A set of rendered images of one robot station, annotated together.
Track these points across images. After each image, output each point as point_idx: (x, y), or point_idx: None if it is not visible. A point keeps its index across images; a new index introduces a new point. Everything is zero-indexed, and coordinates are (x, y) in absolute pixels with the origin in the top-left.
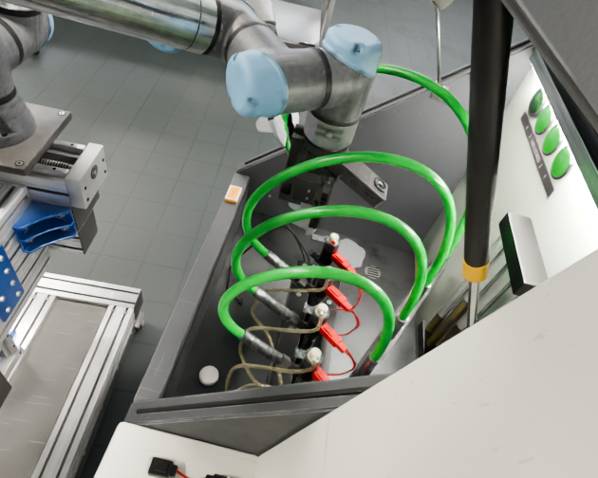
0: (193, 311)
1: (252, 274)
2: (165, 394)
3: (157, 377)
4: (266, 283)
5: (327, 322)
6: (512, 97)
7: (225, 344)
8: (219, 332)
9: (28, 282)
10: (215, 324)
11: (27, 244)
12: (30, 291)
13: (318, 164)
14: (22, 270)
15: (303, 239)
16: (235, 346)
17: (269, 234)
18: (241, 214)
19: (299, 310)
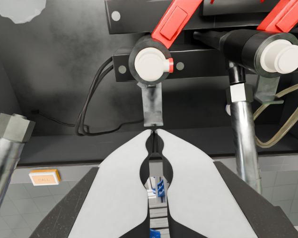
0: (217, 160)
1: (112, 104)
2: (284, 143)
3: (290, 162)
4: (117, 88)
5: (235, 6)
6: None
7: (199, 103)
8: (188, 112)
9: (163, 211)
10: (181, 117)
11: (156, 237)
12: (165, 204)
13: None
14: (166, 223)
15: (30, 63)
16: (199, 94)
17: (50, 104)
18: (47, 140)
19: (208, 58)
